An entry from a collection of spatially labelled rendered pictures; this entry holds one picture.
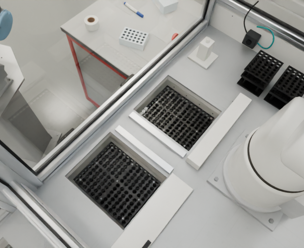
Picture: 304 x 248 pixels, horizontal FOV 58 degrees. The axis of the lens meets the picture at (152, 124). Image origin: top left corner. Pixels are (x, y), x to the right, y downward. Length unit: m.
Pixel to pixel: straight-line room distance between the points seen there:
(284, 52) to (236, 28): 0.21
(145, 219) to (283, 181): 0.38
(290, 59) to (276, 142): 0.59
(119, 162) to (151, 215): 0.22
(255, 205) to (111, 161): 0.46
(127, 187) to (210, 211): 0.27
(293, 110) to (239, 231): 0.41
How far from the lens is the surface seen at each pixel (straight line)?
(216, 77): 1.08
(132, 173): 0.91
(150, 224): 0.82
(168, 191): 0.84
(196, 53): 1.13
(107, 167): 0.93
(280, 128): 0.62
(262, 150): 0.67
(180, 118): 1.01
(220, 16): 1.21
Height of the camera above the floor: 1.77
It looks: 62 degrees down
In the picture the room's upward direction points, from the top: 5 degrees clockwise
